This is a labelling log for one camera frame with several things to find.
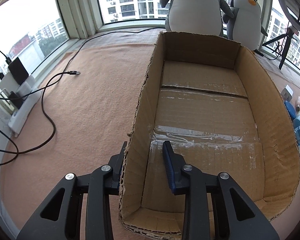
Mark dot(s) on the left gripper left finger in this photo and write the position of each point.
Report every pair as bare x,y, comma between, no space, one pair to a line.
59,214

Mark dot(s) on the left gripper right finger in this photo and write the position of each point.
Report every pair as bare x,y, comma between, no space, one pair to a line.
214,202

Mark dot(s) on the cardboard box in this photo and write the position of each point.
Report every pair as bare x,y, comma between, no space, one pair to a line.
221,111

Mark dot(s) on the white lotion tube blue cap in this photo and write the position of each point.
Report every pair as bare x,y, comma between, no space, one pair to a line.
296,126

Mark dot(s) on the white wall charger plug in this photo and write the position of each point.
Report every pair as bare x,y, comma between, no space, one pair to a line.
287,93

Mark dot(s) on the small pink cosmetic tube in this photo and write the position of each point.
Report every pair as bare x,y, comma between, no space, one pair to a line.
297,104

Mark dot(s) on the white power strip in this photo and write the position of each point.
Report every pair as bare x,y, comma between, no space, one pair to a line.
31,96

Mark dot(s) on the pink felt mat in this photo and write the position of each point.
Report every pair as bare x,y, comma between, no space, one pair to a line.
94,113

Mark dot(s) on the white power adapter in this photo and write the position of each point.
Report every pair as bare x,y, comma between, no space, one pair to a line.
8,84

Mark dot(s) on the black power adapter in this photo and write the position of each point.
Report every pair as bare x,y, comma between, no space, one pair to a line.
18,71

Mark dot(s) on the small grey penguin plush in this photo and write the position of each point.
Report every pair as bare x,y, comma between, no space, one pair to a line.
245,28

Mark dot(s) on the black tripod stand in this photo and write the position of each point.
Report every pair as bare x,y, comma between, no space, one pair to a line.
282,44

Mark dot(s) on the large grey penguin plush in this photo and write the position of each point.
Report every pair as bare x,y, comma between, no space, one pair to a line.
196,16

